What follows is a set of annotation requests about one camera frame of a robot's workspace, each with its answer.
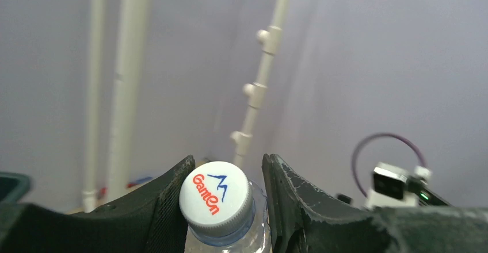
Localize white PVC pipe frame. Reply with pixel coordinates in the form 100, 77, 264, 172
82, 0, 290, 213

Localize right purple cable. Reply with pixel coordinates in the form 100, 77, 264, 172
350, 132, 428, 199

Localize dark green trash bin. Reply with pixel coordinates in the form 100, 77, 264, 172
1, 171, 33, 204

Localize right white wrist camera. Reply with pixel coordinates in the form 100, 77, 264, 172
364, 162, 432, 210

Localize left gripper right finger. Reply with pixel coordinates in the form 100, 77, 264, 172
262, 154, 487, 252

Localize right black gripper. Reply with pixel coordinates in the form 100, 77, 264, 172
335, 190, 451, 208

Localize blue label water bottle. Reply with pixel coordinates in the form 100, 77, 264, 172
179, 161, 272, 252

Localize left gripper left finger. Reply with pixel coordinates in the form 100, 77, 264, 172
1, 156, 195, 252

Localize red blue screwdriver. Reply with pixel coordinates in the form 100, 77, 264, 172
126, 177, 153, 189

